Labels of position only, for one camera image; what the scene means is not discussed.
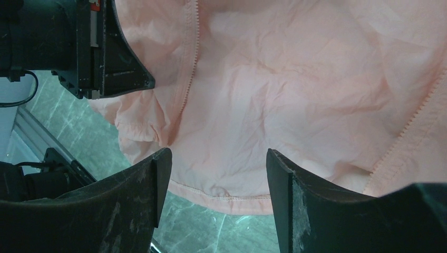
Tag pink zip-up jacket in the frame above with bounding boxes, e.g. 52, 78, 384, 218
90, 1, 446, 215

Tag aluminium frame rail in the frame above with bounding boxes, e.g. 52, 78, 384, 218
1, 106, 96, 184

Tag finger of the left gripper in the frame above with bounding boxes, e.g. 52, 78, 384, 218
101, 1, 156, 98

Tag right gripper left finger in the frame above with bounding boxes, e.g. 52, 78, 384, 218
1, 148, 172, 252

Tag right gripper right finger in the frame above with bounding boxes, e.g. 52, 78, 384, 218
266, 149, 446, 252

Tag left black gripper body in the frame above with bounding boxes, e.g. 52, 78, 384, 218
1, 1, 105, 99

